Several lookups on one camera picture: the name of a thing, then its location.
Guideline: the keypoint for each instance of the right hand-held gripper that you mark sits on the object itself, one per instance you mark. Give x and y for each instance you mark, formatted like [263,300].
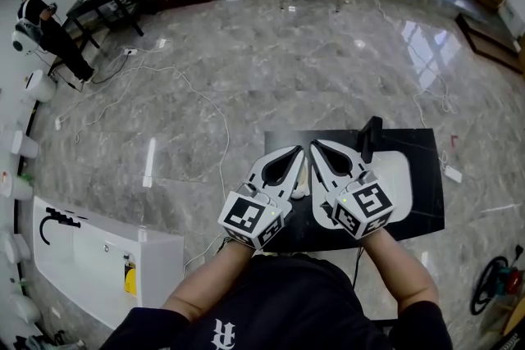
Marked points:
[369,213]

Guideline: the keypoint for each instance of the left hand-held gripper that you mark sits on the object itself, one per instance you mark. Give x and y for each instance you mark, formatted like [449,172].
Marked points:
[240,217]

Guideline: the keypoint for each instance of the cream bar of soap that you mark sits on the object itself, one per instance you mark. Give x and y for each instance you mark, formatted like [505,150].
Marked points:
[304,176]

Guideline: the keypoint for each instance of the person's right forearm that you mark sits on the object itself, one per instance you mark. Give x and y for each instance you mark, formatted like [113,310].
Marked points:
[404,270]

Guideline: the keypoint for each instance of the person's left forearm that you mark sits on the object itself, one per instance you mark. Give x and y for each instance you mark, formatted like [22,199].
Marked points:
[209,283]

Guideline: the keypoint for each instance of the black basin faucet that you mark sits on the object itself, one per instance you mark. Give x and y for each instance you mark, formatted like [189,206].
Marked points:
[370,139]

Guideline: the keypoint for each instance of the black marble vanity cabinet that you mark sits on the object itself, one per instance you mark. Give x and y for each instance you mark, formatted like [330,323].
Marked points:
[422,192]

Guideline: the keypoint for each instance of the white power strip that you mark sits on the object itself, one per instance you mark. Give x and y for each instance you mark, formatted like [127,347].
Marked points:
[130,51]
[453,174]
[58,124]

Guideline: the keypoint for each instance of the person's black printed shirt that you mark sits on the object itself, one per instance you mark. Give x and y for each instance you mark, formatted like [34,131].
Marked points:
[283,307]

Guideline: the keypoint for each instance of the dark low wooden platform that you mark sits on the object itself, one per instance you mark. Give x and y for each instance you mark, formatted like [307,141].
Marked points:
[488,39]

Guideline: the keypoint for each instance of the green and red machine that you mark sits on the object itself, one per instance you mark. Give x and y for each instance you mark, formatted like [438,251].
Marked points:
[508,280]

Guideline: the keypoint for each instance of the black bathtub faucet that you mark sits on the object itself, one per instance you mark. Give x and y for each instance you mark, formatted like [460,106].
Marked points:
[55,219]

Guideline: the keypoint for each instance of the white cylindrical ceramic fixture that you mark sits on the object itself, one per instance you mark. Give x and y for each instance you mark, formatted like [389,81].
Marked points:
[40,86]

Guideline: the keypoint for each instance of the white round ceramic fixture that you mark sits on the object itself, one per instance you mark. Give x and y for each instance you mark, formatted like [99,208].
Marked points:
[25,39]

